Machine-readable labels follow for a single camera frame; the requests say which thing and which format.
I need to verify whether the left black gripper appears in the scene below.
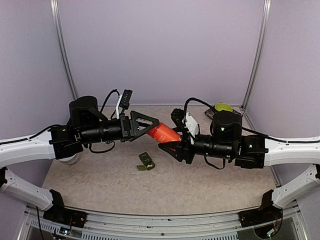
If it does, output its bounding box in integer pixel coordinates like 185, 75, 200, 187
80, 110, 160, 145

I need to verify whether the orange pill bottle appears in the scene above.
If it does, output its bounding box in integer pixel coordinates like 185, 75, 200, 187
147, 122, 181, 144

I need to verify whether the green weekly pill organizer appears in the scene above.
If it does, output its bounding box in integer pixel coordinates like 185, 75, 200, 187
136, 152, 156, 171

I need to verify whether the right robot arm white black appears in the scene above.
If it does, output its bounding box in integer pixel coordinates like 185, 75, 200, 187
153, 109, 320, 222

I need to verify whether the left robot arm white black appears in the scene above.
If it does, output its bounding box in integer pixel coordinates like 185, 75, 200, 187
0, 96, 160, 223

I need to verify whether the black patterned square plate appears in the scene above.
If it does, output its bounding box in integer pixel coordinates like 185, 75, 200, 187
204, 105, 243, 119

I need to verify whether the lime green bowl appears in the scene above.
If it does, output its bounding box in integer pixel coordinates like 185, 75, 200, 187
214, 102, 233, 112

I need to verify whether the white bowl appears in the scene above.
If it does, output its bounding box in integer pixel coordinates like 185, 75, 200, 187
59, 154, 79, 166

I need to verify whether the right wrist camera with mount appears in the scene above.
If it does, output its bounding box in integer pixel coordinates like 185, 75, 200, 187
170, 108, 200, 145

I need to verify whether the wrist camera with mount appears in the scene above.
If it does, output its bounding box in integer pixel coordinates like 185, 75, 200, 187
115, 89, 133, 119
170, 108, 200, 145

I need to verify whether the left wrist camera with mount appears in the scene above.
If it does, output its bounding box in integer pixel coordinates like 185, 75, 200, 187
115, 89, 133, 119

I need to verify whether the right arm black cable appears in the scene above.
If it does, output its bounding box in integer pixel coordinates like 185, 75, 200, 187
184, 97, 320, 170

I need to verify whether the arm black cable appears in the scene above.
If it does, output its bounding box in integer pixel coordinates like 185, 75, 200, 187
184, 97, 320, 170
99, 89, 120, 113

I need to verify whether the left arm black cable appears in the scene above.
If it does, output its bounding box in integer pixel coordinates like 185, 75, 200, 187
99, 89, 120, 113

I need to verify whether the front aluminium rail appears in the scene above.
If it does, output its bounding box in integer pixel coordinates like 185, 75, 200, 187
17, 197, 308, 240

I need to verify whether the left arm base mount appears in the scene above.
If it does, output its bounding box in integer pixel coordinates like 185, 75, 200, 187
43, 206, 88, 228

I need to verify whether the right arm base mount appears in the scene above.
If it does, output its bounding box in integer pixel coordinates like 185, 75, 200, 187
238, 206, 283, 228

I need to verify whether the left aluminium frame post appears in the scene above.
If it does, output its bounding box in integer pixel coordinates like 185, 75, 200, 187
49, 0, 79, 100

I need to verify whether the aluminium frame post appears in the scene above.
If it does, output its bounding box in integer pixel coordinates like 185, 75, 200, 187
241, 0, 272, 111
49, 0, 79, 100

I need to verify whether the right aluminium frame post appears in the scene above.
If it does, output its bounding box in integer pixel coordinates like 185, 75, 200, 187
241, 0, 272, 111

